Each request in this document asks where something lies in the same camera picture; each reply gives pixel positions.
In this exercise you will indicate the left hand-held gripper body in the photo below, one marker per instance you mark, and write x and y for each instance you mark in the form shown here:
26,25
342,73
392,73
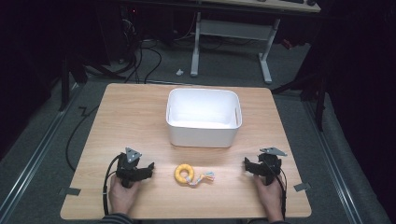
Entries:
127,168

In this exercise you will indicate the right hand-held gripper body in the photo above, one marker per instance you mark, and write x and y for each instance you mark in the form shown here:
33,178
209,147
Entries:
270,164

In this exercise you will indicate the white plastic bin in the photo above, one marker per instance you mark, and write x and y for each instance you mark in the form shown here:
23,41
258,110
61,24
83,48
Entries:
204,118

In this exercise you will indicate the person's left hand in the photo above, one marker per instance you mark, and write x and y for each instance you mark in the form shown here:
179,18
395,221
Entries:
121,196

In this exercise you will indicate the person's right hand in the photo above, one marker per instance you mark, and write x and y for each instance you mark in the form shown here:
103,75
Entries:
270,196

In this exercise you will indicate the grey tape piece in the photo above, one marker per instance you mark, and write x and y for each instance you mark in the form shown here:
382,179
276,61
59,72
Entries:
302,186
70,191

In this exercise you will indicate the black metal stand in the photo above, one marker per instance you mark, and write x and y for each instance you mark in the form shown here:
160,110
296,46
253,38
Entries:
70,77
314,93

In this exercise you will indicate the white paper scrap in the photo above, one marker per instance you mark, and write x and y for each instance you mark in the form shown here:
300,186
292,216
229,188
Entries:
179,72

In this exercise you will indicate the white-legged wooden desk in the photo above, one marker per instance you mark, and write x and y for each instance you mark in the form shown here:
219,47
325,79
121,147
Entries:
236,29

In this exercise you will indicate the metal floor rail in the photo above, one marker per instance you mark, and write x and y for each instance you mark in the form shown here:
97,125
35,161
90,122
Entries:
333,161
34,158

